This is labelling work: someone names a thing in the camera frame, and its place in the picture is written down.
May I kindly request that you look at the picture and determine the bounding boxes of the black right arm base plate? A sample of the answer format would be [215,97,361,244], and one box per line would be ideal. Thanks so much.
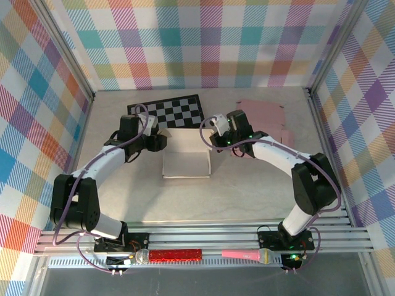
[257,229,315,251]

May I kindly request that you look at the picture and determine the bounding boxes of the pink paper box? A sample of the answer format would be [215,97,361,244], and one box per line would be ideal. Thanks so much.
[230,98,296,157]

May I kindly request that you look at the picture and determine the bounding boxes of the white paper box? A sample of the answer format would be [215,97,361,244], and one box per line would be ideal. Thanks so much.
[159,128,217,179]

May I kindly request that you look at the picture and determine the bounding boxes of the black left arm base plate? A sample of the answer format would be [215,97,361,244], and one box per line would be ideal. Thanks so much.
[93,231,151,252]

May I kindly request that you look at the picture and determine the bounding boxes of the black grey checkerboard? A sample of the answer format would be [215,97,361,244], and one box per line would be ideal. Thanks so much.
[127,94,207,136]

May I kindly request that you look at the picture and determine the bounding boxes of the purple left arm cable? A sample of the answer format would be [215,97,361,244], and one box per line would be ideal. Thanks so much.
[54,103,151,274]

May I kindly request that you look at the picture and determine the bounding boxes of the pink toy microphone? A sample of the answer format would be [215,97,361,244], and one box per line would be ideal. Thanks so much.
[221,248,275,265]

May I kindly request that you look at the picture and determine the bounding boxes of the aluminium corner post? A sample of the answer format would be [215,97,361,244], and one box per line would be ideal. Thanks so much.
[29,0,96,101]
[304,0,368,95]

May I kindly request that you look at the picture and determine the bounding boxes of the aluminium side rail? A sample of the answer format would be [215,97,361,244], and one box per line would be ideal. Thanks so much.
[304,88,356,228]

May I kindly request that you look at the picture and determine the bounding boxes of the white slotted cable duct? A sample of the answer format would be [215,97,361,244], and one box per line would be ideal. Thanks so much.
[48,254,283,269]

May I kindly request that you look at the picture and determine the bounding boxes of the small black controller board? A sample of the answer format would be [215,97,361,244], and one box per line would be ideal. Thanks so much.
[106,255,134,266]
[280,252,302,269]

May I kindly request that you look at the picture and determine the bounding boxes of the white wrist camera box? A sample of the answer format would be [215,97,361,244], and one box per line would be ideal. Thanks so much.
[210,113,229,136]
[137,113,158,136]

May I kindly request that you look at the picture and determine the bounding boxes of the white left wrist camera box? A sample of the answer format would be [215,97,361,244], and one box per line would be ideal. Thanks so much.
[137,113,158,136]

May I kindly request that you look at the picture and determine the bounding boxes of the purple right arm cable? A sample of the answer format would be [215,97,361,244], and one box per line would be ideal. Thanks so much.
[199,118,342,274]

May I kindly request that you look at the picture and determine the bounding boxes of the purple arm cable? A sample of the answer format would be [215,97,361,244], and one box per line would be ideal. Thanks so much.
[54,103,151,274]
[199,118,342,274]

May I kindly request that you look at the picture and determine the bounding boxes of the red glitter toy microphone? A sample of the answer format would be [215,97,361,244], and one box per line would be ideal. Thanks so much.
[135,248,204,265]

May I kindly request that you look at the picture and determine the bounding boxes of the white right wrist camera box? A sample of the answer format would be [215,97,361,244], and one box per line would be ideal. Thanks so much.
[210,113,229,136]

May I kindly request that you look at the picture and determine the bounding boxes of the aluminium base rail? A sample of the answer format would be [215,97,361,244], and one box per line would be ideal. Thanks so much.
[33,219,375,257]

